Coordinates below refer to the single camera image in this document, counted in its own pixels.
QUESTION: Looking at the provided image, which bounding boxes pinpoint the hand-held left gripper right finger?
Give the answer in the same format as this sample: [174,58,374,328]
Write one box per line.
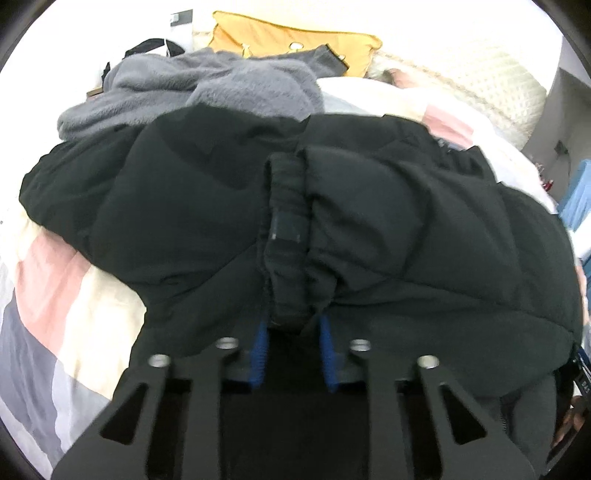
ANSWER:
[318,315,539,480]

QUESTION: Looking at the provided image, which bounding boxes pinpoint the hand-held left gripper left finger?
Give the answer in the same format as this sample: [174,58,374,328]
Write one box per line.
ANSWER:
[51,318,271,480]

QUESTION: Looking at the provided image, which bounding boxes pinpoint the black puffer jacket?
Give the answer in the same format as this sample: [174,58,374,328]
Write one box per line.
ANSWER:
[19,105,583,402]

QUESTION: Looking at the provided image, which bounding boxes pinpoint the blue chair cover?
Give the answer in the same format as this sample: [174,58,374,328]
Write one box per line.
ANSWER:
[558,159,591,232]

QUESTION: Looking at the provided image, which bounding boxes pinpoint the grey fleece garment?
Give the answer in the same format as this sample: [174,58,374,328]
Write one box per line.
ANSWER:
[58,48,326,141]

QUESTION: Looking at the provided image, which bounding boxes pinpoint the pink pillow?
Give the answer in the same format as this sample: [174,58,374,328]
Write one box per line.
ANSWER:
[369,67,432,89]

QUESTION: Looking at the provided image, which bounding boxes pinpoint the dark grey sleeved garment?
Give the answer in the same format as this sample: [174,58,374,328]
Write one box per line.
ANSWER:
[249,44,349,75]

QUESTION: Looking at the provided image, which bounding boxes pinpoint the cream quilted headboard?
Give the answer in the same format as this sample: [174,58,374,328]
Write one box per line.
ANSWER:
[369,39,548,151]

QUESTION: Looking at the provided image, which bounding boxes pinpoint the yellow pillow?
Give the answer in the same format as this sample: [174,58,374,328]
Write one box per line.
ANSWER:
[208,11,383,78]

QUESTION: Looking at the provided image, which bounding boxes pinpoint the black bag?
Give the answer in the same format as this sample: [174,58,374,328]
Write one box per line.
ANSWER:
[100,38,185,79]

